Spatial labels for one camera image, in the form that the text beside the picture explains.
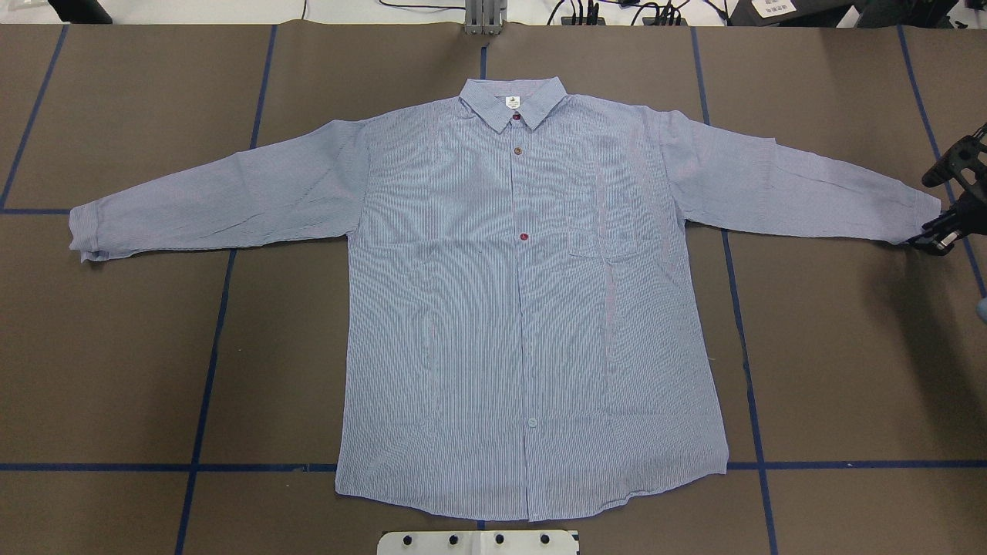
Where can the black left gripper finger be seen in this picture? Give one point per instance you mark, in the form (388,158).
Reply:
(955,221)
(937,245)

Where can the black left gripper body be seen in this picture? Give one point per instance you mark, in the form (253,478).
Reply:
(958,223)

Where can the blue striped button shirt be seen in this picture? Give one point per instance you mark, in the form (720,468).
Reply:
(524,341)

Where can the aluminium frame post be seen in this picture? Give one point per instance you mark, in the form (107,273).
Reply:
(484,17)

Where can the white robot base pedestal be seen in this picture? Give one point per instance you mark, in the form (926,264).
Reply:
(480,542)

